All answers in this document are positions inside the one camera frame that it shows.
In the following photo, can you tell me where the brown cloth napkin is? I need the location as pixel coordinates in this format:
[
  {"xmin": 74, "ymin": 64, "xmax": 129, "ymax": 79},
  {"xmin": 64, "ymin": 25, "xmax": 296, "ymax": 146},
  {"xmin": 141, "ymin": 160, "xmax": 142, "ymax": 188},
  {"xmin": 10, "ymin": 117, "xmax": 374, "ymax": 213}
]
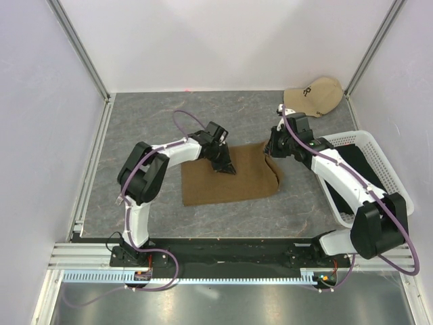
[{"xmin": 181, "ymin": 142, "xmax": 284, "ymax": 207}]

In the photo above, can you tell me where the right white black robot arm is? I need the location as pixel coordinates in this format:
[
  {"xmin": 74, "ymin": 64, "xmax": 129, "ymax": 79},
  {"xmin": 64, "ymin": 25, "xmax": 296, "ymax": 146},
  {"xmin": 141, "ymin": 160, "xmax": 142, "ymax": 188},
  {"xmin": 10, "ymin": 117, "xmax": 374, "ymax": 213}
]
[{"xmin": 265, "ymin": 127, "xmax": 413, "ymax": 267}]

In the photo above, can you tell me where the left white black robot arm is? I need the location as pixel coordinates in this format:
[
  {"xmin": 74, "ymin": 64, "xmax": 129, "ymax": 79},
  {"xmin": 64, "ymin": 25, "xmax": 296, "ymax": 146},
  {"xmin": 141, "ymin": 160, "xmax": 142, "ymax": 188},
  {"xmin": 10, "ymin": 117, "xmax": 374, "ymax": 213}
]
[{"xmin": 118, "ymin": 131, "xmax": 236, "ymax": 266}]

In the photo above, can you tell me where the beige baseball cap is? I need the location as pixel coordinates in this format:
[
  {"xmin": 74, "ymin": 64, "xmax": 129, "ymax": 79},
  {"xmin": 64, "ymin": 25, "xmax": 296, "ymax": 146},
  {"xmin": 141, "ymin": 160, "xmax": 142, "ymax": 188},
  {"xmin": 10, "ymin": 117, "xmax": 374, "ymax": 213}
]
[{"xmin": 283, "ymin": 77, "xmax": 344, "ymax": 118}]

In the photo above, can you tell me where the black cloth in basket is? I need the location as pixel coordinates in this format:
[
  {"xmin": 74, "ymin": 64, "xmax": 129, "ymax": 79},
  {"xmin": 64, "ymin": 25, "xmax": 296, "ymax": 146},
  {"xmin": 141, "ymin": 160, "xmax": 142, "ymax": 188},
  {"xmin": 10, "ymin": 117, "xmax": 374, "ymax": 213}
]
[{"xmin": 326, "ymin": 144, "xmax": 385, "ymax": 215}]

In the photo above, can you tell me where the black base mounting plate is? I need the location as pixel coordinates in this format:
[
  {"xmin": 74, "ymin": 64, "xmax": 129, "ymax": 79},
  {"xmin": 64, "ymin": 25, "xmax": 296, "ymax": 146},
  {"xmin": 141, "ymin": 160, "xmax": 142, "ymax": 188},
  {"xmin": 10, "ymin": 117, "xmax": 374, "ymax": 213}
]
[{"xmin": 110, "ymin": 238, "xmax": 350, "ymax": 269}]

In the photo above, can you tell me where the white plastic basket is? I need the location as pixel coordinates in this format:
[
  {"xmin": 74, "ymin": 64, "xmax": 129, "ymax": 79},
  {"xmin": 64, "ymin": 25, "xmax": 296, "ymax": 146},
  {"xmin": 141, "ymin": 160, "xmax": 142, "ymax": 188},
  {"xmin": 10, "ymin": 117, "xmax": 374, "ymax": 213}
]
[{"xmin": 317, "ymin": 130, "xmax": 414, "ymax": 228}]

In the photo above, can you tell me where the silver fork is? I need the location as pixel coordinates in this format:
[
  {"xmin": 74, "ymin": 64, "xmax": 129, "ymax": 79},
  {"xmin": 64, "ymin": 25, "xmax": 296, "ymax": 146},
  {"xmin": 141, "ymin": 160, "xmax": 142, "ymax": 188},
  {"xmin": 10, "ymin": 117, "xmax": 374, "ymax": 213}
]
[{"xmin": 115, "ymin": 194, "xmax": 124, "ymax": 205}]

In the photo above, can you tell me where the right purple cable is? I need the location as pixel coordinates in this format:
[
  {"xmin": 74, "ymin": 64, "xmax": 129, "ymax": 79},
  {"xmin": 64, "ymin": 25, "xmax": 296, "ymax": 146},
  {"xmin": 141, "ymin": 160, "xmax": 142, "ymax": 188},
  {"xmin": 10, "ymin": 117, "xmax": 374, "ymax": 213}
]
[{"xmin": 279, "ymin": 104, "xmax": 420, "ymax": 293}]

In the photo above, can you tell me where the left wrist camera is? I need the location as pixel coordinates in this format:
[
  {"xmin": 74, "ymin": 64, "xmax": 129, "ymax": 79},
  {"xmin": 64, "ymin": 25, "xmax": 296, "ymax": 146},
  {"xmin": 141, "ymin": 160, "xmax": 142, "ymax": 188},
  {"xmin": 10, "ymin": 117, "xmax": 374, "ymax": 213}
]
[{"xmin": 204, "ymin": 121, "xmax": 229, "ymax": 143}]

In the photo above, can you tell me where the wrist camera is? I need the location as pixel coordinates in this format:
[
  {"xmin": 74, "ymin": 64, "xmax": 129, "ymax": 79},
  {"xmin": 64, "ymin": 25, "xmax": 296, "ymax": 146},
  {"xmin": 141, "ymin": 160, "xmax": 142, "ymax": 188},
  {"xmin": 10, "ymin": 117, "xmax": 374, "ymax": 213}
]
[
  {"xmin": 204, "ymin": 121, "xmax": 229, "ymax": 143},
  {"xmin": 276, "ymin": 104, "xmax": 311, "ymax": 134}
]

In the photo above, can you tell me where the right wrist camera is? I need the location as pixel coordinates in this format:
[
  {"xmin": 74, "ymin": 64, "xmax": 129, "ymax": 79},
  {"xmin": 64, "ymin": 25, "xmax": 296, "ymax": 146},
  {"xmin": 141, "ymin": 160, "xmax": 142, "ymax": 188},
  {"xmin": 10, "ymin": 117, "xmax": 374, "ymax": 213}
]
[{"xmin": 276, "ymin": 104, "xmax": 311, "ymax": 134}]

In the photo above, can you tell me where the light blue cable duct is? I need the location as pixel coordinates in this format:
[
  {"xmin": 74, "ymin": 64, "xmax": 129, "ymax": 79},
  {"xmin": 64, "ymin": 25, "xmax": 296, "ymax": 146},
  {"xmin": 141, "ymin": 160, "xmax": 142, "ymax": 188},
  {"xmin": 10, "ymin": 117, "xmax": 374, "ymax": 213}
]
[{"xmin": 63, "ymin": 269, "xmax": 336, "ymax": 285}]

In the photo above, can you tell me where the right aluminium frame post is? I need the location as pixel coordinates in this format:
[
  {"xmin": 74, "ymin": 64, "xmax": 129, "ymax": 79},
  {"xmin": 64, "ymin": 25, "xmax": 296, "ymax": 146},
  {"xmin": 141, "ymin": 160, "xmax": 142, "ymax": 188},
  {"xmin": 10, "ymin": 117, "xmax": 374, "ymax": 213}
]
[{"xmin": 344, "ymin": 0, "xmax": 406, "ymax": 98}]

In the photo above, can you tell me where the aluminium frame post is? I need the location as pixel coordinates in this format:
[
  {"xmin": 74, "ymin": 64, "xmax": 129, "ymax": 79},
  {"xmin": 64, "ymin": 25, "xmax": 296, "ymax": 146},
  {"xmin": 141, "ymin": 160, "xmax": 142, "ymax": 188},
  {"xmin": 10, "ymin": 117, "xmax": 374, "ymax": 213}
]
[
  {"xmin": 344, "ymin": 0, "xmax": 406, "ymax": 98},
  {"xmin": 47, "ymin": 0, "xmax": 111, "ymax": 102}
]

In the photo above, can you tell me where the front aluminium rail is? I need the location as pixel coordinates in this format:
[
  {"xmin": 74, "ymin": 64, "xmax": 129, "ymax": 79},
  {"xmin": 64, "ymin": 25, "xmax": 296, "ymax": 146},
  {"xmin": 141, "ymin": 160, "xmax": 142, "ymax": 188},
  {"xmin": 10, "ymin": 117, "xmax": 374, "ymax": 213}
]
[{"xmin": 48, "ymin": 243, "xmax": 415, "ymax": 272}]

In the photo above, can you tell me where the left aluminium frame post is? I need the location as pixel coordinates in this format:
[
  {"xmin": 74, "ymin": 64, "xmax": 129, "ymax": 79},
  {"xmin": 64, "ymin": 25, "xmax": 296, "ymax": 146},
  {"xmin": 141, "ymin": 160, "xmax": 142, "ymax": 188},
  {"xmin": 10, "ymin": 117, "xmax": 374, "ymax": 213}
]
[{"xmin": 47, "ymin": 0, "xmax": 111, "ymax": 102}]

